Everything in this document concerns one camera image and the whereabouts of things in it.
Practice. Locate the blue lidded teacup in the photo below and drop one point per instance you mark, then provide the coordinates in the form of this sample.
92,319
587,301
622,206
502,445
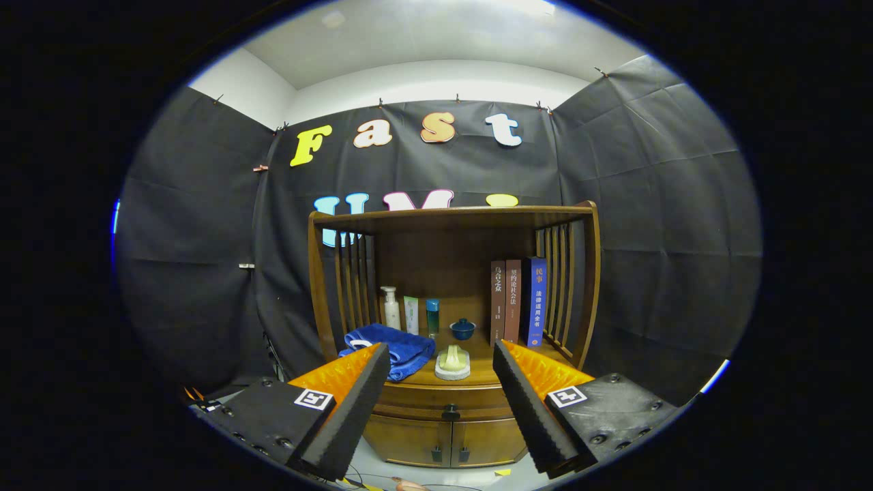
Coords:
462,330

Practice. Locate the white green tube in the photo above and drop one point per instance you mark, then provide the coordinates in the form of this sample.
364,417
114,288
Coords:
411,317

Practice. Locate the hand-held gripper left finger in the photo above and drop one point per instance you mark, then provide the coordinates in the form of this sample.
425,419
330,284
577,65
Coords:
354,409

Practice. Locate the blue book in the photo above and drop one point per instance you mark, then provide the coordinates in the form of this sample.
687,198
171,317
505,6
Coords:
537,300

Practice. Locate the teal bottle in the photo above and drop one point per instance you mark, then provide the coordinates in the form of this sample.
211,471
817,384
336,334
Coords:
433,319

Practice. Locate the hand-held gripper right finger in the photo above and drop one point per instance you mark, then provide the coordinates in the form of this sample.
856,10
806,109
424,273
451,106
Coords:
525,412

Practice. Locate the reddish brown book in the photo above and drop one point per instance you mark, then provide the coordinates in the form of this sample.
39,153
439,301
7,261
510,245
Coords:
513,300

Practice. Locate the wooden countertop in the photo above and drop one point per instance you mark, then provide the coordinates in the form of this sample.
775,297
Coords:
481,369

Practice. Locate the wooden drawer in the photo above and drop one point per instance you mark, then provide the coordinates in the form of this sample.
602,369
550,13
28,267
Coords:
416,399

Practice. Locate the wooden cabinet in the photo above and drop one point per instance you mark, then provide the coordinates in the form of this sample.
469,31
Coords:
443,266

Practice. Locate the white pump bottle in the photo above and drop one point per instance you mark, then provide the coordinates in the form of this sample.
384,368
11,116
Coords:
391,314

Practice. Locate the wooden cabinet door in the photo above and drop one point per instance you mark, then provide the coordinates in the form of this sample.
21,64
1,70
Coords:
487,443
409,440

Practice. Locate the blue folded towel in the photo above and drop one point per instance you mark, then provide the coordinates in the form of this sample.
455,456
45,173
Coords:
402,351

